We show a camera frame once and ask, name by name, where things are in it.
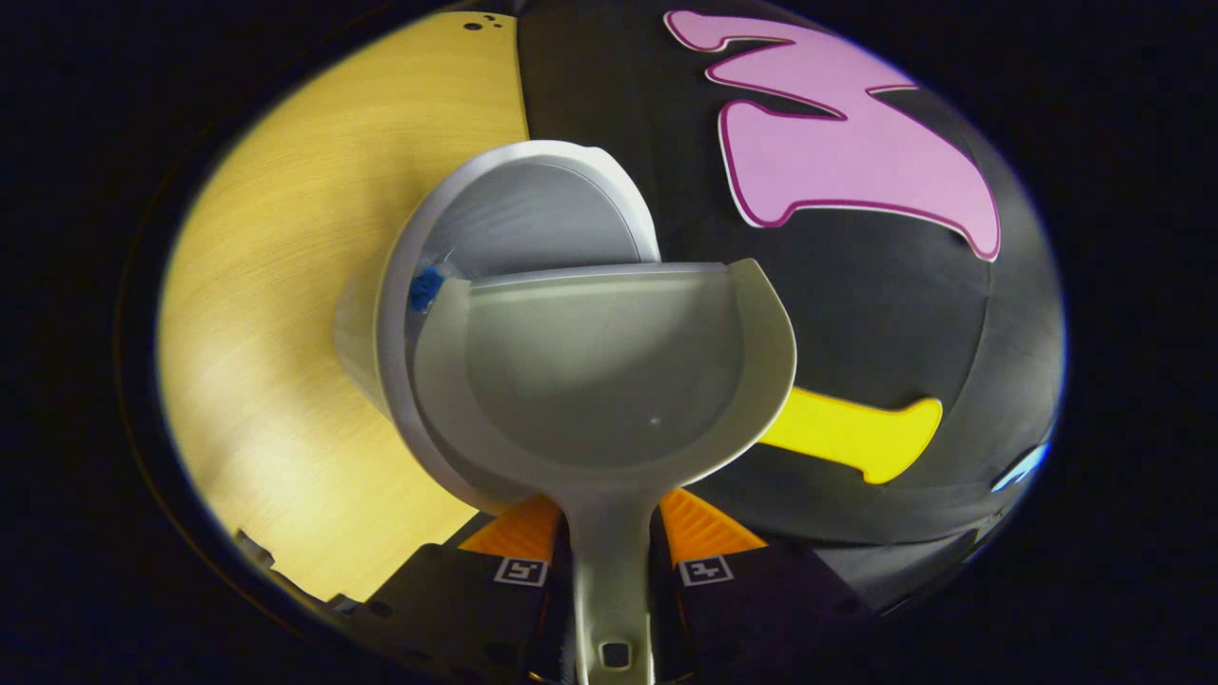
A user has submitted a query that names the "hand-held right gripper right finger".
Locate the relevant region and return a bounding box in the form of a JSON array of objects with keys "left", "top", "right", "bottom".
[{"left": 655, "top": 487, "right": 882, "bottom": 682}]

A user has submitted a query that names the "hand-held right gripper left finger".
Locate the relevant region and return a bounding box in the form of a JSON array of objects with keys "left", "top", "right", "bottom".
[{"left": 366, "top": 493, "right": 574, "bottom": 685}]

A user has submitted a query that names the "white plastic dustpan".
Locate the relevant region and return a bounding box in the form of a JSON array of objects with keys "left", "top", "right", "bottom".
[{"left": 412, "top": 258, "right": 798, "bottom": 685}]

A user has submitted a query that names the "blue paper scrap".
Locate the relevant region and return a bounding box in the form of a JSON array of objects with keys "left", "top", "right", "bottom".
[{"left": 409, "top": 266, "right": 448, "bottom": 313}]

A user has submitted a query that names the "white ribbed garbage bin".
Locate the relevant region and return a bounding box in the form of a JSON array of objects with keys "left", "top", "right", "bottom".
[{"left": 333, "top": 140, "right": 662, "bottom": 515}]

